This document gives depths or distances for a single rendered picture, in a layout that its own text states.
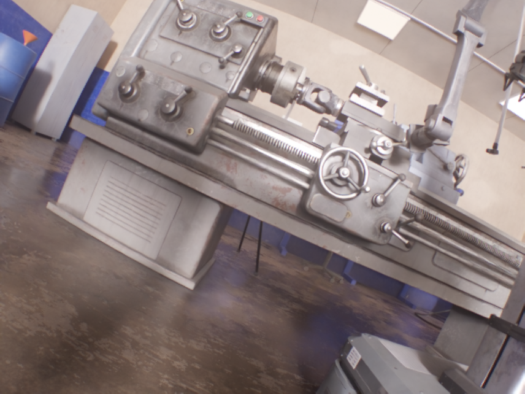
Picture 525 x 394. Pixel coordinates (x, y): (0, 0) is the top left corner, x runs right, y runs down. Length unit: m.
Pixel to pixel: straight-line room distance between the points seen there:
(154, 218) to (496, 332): 1.27
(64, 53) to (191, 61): 3.42
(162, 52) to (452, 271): 1.78
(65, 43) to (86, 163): 3.46
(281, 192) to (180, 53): 0.81
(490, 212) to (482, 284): 4.21
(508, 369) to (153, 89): 1.46
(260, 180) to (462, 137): 4.72
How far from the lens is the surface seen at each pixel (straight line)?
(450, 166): 1.84
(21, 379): 0.68
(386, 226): 1.34
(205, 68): 1.56
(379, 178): 1.38
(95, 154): 1.59
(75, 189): 1.63
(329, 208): 1.30
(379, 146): 1.30
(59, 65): 4.82
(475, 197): 5.86
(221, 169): 1.47
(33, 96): 4.91
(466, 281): 1.84
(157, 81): 1.45
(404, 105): 5.41
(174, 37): 1.67
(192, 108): 1.37
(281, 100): 1.72
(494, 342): 0.77
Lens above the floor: 0.45
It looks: 3 degrees up
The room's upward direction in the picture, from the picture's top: 25 degrees clockwise
